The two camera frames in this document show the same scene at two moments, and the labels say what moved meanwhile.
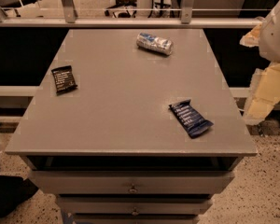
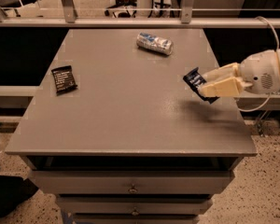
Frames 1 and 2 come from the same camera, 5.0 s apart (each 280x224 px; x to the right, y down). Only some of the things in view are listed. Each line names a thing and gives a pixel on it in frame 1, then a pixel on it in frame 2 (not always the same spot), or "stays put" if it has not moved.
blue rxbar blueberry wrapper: x=194 y=123 -> x=195 y=78
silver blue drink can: x=155 y=43 stays put
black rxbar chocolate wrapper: x=63 y=79 stays put
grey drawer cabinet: x=133 y=126 stays put
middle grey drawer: x=133 y=204 stays put
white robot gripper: x=275 y=37 -> x=260 y=69
